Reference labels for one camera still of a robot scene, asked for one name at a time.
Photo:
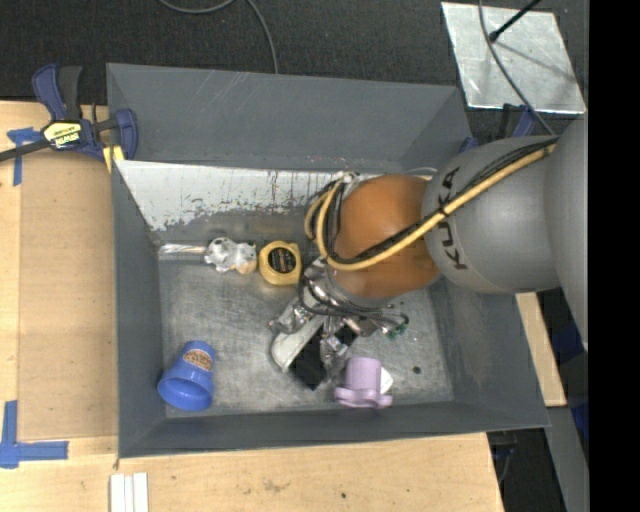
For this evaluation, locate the white toy animal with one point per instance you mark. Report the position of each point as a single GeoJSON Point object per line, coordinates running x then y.
{"type": "Point", "coordinates": [227, 255]}

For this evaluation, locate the clear plastic tube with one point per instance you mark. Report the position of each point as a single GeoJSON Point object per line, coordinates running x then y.
{"type": "Point", "coordinates": [182, 251]}

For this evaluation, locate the grey metal bin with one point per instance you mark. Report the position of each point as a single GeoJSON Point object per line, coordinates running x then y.
{"type": "Point", "coordinates": [240, 320]}

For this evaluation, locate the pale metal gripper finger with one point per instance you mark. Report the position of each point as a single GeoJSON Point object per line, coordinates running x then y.
{"type": "Point", "coordinates": [334, 352]}
{"type": "Point", "coordinates": [292, 317]}

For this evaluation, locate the blue plastic cup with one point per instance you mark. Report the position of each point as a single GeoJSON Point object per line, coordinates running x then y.
{"type": "Point", "coordinates": [187, 382]}

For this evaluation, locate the purple plastic cup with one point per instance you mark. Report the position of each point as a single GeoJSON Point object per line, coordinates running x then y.
{"type": "Point", "coordinates": [361, 382]}

